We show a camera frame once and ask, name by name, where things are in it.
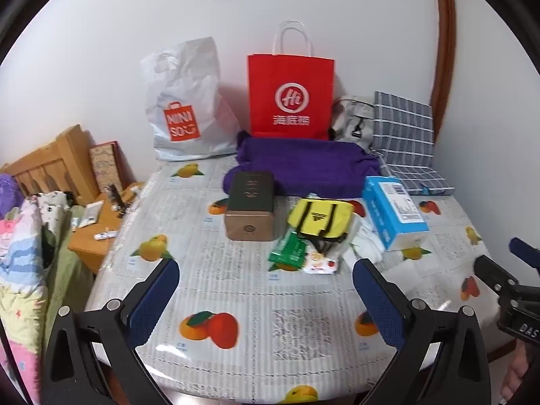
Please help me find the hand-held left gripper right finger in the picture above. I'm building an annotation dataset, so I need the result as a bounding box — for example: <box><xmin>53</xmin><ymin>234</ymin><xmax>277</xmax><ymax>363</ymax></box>
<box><xmin>352</xmin><ymin>257</ymin><xmax>492</xmax><ymax>405</ymax></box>

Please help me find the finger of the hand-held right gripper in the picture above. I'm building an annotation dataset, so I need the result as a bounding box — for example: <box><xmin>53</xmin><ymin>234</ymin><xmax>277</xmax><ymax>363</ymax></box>
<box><xmin>472</xmin><ymin>255</ymin><xmax>520</xmax><ymax>304</ymax></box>
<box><xmin>508</xmin><ymin>237</ymin><xmax>540</xmax><ymax>271</ymax></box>

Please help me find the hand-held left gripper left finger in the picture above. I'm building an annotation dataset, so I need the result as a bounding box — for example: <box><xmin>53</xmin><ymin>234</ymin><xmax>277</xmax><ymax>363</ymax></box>
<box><xmin>40</xmin><ymin>256</ymin><xmax>180</xmax><ymax>405</ymax></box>

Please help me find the white tissue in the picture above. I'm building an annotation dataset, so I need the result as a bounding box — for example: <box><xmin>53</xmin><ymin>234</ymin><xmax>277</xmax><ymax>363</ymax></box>
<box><xmin>342</xmin><ymin>215</ymin><xmax>386</xmax><ymax>264</ymax></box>

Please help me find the yellow small bag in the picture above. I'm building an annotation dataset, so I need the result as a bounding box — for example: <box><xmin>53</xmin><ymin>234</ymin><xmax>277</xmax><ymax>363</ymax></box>
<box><xmin>287</xmin><ymin>197</ymin><xmax>354</xmax><ymax>245</ymax></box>

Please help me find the person's right hand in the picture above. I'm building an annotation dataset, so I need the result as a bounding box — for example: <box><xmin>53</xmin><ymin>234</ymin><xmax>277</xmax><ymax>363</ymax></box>
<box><xmin>501</xmin><ymin>344</ymin><xmax>533</xmax><ymax>405</ymax></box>

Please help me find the white red wipes packet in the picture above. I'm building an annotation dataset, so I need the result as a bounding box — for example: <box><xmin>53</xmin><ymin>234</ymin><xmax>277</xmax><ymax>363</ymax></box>
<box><xmin>303</xmin><ymin>250</ymin><xmax>340</xmax><ymax>274</ymax></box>

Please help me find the wooden nightstand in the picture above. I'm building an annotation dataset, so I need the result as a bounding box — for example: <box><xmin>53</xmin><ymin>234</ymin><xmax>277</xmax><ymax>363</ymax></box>
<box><xmin>67</xmin><ymin>181</ymin><xmax>146</xmax><ymax>275</ymax></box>

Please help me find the blue tissue box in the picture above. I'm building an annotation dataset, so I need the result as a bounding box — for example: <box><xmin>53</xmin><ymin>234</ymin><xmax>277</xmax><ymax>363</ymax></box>
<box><xmin>362</xmin><ymin>175</ymin><xmax>430</xmax><ymax>251</ymax></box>

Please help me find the green bedsheet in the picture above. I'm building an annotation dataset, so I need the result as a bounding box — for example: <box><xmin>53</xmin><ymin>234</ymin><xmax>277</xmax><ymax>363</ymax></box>
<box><xmin>42</xmin><ymin>207</ymin><xmax>96</xmax><ymax>347</ymax></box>

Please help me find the green packet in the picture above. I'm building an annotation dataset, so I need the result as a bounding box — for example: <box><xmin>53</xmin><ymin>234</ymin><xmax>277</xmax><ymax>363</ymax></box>
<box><xmin>268</xmin><ymin>232</ymin><xmax>308</xmax><ymax>271</ymax></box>

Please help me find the white flat packet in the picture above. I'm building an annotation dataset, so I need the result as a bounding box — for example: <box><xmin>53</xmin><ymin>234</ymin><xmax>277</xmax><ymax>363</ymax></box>
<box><xmin>82</xmin><ymin>201</ymin><xmax>104</xmax><ymax>226</ymax></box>

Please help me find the white black printed cloth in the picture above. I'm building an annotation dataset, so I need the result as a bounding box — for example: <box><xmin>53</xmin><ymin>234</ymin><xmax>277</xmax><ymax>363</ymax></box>
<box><xmin>36</xmin><ymin>190</ymin><xmax>72</xmax><ymax>241</ymax></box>

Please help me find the colourful quilt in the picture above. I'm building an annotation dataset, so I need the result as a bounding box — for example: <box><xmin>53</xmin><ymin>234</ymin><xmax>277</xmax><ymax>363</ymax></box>
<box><xmin>0</xmin><ymin>200</ymin><xmax>49</xmax><ymax>405</ymax></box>

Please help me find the dark green gold box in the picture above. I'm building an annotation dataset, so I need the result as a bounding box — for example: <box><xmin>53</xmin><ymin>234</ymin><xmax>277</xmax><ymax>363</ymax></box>
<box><xmin>223</xmin><ymin>171</ymin><xmax>277</xmax><ymax>242</ymax></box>

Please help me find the patterned book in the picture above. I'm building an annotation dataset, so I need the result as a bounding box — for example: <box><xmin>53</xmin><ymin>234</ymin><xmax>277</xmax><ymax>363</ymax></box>
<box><xmin>88</xmin><ymin>140</ymin><xmax>136</xmax><ymax>195</ymax></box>

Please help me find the purple towel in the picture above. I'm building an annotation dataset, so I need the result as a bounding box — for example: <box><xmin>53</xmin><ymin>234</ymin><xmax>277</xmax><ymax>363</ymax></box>
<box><xmin>223</xmin><ymin>131</ymin><xmax>382</xmax><ymax>199</ymax></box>

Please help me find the grey checked fabric bag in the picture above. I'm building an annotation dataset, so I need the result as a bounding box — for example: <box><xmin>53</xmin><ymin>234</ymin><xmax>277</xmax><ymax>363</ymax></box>
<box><xmin>371</xmin><ymin>90</ymin><xmax>456</xmax><ymax>197</ymax></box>

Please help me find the wooden headboard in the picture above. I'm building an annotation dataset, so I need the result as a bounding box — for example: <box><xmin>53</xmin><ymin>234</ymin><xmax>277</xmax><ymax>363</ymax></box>
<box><xmin>0</xmin><ymin>124</ymin><xmax>102</xmax><ymax>207</ymax></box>

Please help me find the grey backpack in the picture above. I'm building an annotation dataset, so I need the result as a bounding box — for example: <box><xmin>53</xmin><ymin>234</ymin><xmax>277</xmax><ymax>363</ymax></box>
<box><xmin>329</xmin><ymin>95</ymin><xmax>376</xmax><ymax>150</ymax></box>

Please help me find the purple plush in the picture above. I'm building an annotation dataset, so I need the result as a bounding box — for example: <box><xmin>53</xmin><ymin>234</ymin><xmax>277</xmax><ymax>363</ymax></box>
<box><xmin>0</xmin><ymin>173</ymin><xmax>24</xmax><ymax>220</ymax></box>

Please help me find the white plastic shopping bag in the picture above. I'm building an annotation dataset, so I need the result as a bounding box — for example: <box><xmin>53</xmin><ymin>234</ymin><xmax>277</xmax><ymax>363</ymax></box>
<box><xmin>140</xmin><ymin>37</ymin><xmax>241</xmax><ymax>162</ymax></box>

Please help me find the red paper bag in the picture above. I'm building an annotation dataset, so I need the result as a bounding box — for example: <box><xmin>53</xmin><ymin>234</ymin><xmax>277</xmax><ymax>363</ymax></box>
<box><xmin>247</xmin><ymin>20</ymin><xmax>336</xmax><ymax>141</ymax></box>

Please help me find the wooden door frame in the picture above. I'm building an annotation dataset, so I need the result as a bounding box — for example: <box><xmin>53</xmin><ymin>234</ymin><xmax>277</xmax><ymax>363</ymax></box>
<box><xmin>430</xmin><ymin>0</ymin><xmax>458</xmax><ymax>153</ymax></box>

